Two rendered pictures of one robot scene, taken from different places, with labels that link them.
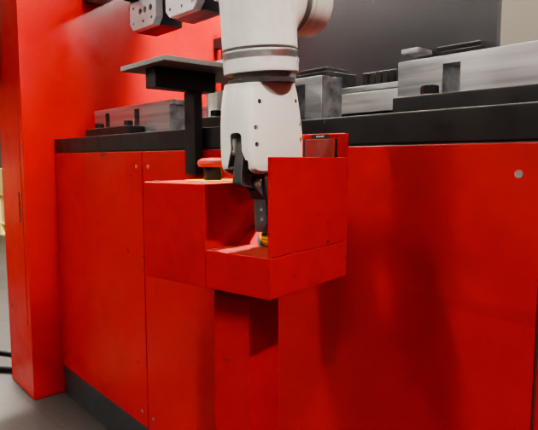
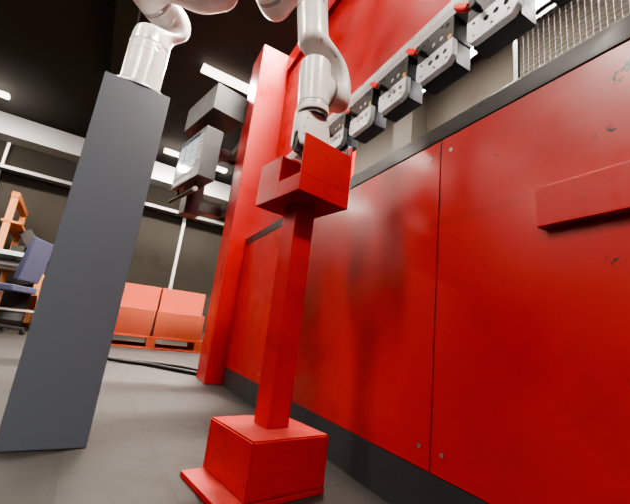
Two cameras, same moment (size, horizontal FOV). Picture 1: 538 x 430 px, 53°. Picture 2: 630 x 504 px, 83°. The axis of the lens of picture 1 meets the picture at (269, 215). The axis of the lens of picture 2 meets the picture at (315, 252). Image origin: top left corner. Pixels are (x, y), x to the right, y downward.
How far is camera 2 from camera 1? 0.56 m
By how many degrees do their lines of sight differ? 24
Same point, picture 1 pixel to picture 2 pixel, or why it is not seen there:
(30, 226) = (224, 281)
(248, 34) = (306, 93)
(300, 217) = (320, 164)
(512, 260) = (428, 199)
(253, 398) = (292, 257)
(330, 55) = not seen: hidden behind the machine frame
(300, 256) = (318, 181)
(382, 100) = not seen: hidden behind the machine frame
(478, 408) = (413, 283)
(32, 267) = (220, 303)
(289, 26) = (323, 92)
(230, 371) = (284, 247)
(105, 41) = not seen: hidden behind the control
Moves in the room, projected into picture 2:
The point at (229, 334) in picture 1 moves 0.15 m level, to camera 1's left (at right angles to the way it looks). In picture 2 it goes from (286, 230) to (233, 227)
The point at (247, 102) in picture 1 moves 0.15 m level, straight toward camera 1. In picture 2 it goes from (302, 117) to (287, 74)
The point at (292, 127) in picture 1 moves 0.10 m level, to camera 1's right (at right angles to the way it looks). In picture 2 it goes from (323, 136) to (362, 135)
